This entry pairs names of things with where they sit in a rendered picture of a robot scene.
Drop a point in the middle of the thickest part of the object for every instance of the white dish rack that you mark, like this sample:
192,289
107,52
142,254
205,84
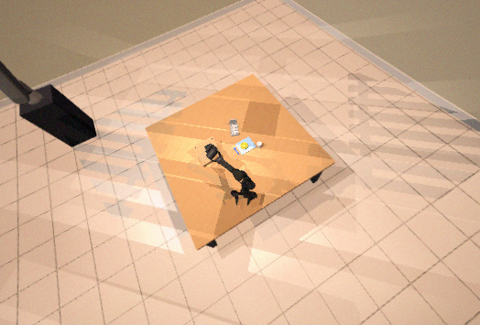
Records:
234,127

